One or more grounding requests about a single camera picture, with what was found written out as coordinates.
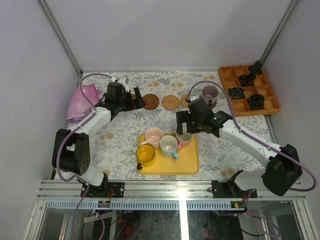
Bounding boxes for light blue mug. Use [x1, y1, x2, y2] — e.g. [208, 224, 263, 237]
[160, 135, 179, 160]

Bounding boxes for black item on box corner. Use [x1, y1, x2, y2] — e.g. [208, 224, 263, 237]
[248, 60, 263, 75]

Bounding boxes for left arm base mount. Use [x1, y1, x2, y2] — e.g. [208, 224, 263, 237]
[80, 182, 125, 199]

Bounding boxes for floral tablecloth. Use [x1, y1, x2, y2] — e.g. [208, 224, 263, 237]
[90, 71, 262, 181]

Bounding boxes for yellow mug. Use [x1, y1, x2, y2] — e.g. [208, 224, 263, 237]
[136, 144, 156, 171]

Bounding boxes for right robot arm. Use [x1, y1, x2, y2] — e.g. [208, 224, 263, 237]
[176, 98, 302, 198]

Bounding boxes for aluminium frame rail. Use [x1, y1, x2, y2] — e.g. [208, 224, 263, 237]
[37, 179, 306, 200]

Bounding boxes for light pink mug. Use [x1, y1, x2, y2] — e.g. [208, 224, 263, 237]
[139, 127, 164, 150]

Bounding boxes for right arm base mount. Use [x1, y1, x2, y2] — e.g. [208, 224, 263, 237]
[206, 180, 250, 199]

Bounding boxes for woven rattan coaster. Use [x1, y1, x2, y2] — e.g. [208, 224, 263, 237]
[180, 94, 188, 108]
[161, 95, 180, 111]

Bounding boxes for pink snowflake cloth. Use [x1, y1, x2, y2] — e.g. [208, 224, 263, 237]
[66, 83, 100, 123]

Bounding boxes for black item in box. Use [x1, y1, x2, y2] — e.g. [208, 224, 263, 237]
[247, 94, 265, 111]
[228, 87, 245, 100]
[238, 73, 256, 87]

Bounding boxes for purple mug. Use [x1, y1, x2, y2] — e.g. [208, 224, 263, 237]
[200, 85, 219, 106]

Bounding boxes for yellow tray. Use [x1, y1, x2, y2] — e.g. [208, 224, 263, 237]
[137, 136, 200, 175]

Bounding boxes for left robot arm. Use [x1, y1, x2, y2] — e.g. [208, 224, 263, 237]
[52, 77, 146, 198]

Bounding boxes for dark wooden coaster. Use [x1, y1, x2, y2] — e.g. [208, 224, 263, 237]
[142, 94, 160, 110]

